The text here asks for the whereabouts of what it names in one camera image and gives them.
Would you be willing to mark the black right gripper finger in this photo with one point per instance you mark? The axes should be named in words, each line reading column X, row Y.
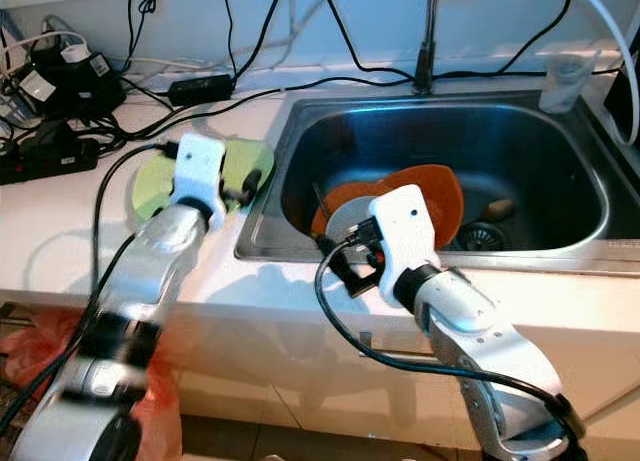
column 333, row 251

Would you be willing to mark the white bowl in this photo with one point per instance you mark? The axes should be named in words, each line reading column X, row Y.
column 350, row 219

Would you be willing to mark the light green plate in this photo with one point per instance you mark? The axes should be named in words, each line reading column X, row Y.
column 155, row 191

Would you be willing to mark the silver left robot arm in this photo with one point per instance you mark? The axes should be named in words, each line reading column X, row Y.
column 160, row 261

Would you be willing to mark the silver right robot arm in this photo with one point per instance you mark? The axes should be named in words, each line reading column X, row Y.
column 480, row 331

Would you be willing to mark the orange plate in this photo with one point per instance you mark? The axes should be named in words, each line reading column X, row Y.
column 445, row 196
column 345, row 189

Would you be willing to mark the black power adapter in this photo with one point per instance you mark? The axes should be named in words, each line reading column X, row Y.
column 200, row 89

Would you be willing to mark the sink drain strainer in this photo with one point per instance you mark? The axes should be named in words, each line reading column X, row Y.
column 472, row 238

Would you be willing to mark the small brown lump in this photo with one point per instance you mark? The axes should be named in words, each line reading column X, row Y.
column 497, row 209

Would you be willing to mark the stainless steel sink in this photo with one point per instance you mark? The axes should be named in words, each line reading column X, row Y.
column 460, row 141

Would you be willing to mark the metal faucet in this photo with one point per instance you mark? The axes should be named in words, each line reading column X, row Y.
column 428, row 41

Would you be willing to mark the red plastic bag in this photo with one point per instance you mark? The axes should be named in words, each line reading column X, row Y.
column 40, row 346

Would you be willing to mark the clear glass cup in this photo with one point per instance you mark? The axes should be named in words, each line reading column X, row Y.
column 565, row 89

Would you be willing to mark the black appliance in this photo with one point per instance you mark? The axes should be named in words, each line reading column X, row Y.
column 618, row 91

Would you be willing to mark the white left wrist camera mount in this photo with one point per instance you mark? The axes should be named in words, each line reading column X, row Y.
column 200, row 166

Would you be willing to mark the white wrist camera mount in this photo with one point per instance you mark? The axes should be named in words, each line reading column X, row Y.
column 405, row 226
column 200, row 166

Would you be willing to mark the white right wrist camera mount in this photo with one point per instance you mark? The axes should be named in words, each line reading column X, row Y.
column 405, row 226

